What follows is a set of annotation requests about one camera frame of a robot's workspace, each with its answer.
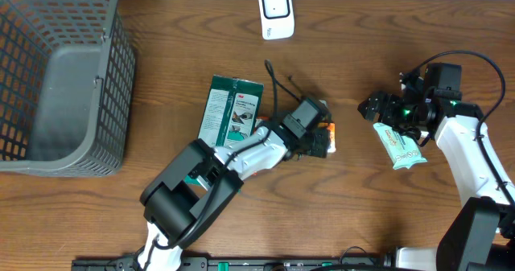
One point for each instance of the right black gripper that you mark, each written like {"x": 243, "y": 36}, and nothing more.
{"x": 387, "y": 116}

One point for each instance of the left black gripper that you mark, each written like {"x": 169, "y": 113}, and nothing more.
{"x": 323, "y": 145}

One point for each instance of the orange small box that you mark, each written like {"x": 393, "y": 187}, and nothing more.
{"x": 331, "y": 129}

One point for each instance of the mint green wipes packet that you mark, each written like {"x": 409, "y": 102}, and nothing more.
{"x": 403, "y": 151}

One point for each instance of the white green glove package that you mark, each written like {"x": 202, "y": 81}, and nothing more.
{"x": 230, "y": 111}

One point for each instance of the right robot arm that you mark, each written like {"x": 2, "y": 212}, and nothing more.
{"x": 481, "y": 236}

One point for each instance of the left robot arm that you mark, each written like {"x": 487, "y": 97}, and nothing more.
{"x": 183, "y": 201}

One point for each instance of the white barcode scanner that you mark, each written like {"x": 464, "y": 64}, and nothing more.
{"x": 277, "y": 19}

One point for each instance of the grey plastic mesh basket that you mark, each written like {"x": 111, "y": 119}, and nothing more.
{"x": 67, "y": 79}

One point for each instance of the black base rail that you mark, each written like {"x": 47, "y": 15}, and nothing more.
{"x": 219, "y": 264}

